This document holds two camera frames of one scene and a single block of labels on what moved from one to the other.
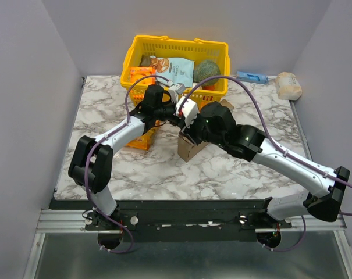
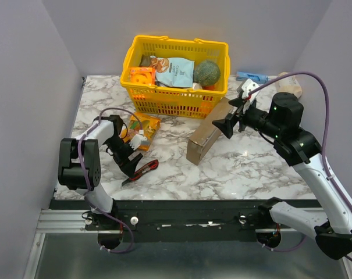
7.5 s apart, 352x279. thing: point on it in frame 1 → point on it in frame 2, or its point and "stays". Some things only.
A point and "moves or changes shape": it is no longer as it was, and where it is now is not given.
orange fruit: (209, 87) stays
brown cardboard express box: (187, 147) moves or changes shape
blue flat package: (252, 77) stays
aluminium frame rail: (73, 221) stays
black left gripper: (176, 120) → (128, 167)
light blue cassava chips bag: (177, 70) stays
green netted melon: (205, 70) stays
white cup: (194, 84) stays
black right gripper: (190, 133) → (238, 118)
